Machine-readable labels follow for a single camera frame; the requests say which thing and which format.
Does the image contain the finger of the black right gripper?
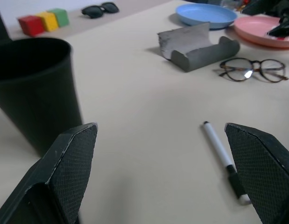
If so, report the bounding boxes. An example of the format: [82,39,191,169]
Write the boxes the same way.
[267,22,289,39]

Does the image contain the grey glasses case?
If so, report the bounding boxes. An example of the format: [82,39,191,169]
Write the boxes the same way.
[157,22,240,72]

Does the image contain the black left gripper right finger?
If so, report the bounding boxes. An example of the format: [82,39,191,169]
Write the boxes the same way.
[224,122,289,224]

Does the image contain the blue plate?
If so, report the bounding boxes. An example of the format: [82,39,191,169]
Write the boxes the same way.
[176,3,238,30]

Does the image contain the red wooden block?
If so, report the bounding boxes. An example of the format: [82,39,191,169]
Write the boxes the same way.
[17,15,46,37]

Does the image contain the white marker with black grip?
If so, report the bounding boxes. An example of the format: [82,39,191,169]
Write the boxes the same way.
[202,120,252,205]

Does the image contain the yellow wooden block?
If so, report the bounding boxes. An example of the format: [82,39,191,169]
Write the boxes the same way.
[36,12,59,32]

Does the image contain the tortoiseshell round eyeglasses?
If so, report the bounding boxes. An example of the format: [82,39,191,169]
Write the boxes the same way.
[219,57,289,84]

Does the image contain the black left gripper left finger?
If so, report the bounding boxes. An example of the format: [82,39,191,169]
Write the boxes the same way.
[0,122,99,224]

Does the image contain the black sunglasses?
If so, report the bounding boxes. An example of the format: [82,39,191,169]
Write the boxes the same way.
[81,1,120,19]

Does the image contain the green wooden block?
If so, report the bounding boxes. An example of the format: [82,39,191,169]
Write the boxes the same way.
[47,8,70,28]

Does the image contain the pink plate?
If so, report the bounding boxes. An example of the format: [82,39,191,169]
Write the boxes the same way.
[233,15,289,49]

